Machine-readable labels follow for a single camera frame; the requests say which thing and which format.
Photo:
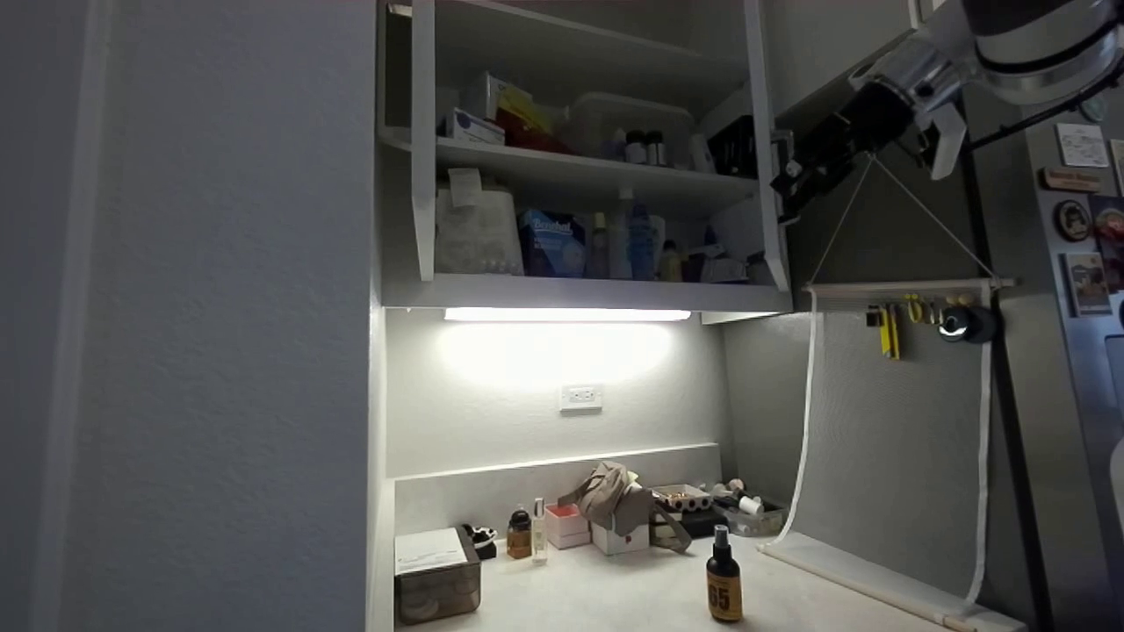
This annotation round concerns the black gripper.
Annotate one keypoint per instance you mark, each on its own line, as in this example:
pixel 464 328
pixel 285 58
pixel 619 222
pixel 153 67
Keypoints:
pixel 879 116

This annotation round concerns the small gold charm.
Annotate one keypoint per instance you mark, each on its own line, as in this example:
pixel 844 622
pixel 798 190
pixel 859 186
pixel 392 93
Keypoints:
pixel 916 314

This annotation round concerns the black round badge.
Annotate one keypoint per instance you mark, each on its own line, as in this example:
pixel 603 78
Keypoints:
pixel 968 326

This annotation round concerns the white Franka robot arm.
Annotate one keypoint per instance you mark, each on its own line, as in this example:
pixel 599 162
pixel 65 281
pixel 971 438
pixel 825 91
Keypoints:
pixel 1042 46

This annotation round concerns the white cupboard door with knob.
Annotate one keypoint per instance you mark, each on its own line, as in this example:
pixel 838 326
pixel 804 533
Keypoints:
pixel 425 141

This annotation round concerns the black pouch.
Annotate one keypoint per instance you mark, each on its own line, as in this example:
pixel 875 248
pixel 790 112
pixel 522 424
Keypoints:
pixel 731 145

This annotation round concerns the small dark jar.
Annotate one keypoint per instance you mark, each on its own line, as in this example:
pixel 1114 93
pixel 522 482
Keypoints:
pixel 656 149
pixel 637 149

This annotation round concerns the small dark bottle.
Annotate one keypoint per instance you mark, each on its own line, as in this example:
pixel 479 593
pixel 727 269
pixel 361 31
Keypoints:
pixel 673 262

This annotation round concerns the blue liquid bottle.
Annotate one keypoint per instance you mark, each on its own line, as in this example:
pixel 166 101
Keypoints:
pixel 647 239

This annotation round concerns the clear plastic container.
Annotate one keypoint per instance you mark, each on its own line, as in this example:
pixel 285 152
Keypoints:
pixel 634 116

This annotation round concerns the clear plastic bottle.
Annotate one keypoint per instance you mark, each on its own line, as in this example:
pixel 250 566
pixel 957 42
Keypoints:
pixel 599 248

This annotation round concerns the brown oval magnet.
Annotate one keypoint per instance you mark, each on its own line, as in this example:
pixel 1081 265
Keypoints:
pixel 1073 180

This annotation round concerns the dark round magnet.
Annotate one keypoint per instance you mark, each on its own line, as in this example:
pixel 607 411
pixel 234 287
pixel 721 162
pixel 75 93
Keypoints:
pixel 1073 219

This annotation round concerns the white square magnet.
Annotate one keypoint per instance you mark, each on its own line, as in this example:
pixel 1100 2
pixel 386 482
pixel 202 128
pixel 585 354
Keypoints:
pixel 1081 145

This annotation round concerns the blue plastic package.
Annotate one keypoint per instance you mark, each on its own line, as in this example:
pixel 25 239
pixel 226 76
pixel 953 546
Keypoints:
pixel 553 245

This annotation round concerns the under-cabinet light bar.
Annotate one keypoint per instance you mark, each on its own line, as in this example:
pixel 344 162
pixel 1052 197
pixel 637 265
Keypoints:
pixel 566 314

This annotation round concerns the yellow red package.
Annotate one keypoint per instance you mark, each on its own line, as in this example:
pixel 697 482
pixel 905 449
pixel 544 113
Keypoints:
pixel 522 112

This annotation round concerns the Los Angeles poster magnet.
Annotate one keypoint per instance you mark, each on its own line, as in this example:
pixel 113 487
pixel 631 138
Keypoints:
pixel 1086 287

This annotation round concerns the pink red fridge magnet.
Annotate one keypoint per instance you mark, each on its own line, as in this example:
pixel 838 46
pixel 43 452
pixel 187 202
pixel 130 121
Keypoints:
pixel 1110 239

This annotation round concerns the white paper bag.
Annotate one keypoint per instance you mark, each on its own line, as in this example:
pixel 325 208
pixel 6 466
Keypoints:
pixel 479 230

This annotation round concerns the stainless steel refrigerator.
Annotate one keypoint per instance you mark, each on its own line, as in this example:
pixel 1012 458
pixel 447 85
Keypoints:
pixel 1065 409

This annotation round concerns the dark compartment box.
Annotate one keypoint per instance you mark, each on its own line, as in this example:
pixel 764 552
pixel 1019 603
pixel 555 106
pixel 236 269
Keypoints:
pixel 682 504

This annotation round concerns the crumpled grey cloth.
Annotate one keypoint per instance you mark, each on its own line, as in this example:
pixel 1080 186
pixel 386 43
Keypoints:
pixel 617 497

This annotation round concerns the amber spray bottle black cap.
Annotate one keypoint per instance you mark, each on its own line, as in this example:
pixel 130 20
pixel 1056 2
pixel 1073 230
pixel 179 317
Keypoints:
pixel 723 581

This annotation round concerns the pink white small box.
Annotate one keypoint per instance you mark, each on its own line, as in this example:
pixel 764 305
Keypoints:
pixel 566 530

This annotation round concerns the small clear bottle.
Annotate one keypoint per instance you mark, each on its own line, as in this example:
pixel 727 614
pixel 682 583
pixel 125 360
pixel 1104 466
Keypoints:
pixel 539 533

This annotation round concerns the small amber bottle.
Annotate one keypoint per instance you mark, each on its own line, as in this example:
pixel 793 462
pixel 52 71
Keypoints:
pixel 522 537

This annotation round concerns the small black object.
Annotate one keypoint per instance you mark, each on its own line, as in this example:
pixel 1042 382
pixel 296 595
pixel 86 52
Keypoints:
pixel 479 541

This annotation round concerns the grey cardboard box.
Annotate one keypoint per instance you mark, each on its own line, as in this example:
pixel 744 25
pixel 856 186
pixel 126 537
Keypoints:
pixel 438 574

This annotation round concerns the white wall cupboard with shelves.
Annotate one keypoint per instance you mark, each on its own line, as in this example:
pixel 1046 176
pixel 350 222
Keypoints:
pixel 585 292

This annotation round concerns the white wall outlet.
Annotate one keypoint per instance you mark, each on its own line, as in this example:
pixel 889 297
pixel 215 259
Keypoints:
pixel 579 397

